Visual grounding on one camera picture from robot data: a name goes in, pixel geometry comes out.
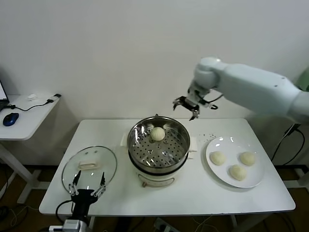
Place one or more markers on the white power strip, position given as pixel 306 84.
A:
pixel 163 225

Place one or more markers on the white round plate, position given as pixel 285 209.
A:
pixel 222 174

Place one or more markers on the black laptop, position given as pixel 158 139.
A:
pixel 3 102

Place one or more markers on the cream electric cooker base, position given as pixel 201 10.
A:
pixel 157 180

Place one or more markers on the small black dongle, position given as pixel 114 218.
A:
pixel 57 95

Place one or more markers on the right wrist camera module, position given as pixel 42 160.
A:
pixel 209 105

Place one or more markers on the white side table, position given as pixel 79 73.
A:
pixel 29 130

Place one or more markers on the small white object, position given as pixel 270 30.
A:
pixel 32 97

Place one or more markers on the pale green appliance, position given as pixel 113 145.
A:
pixel 303 81

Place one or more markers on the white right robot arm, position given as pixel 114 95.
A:
pixel 253 87

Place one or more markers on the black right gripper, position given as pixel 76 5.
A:
pixel 191 104

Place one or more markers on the white steamed baozi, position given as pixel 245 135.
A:
pixel 158 133
pixel 247 158
pixel 238 172
pixel 218 158

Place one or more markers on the blue computer mouse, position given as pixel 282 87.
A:
pixel 10 119

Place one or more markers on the white table leg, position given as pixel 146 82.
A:
pixel 233 223

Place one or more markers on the stainless steel steamer basket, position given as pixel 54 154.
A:
pixel 182 148

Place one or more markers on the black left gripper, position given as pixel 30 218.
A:
pixel 82 198

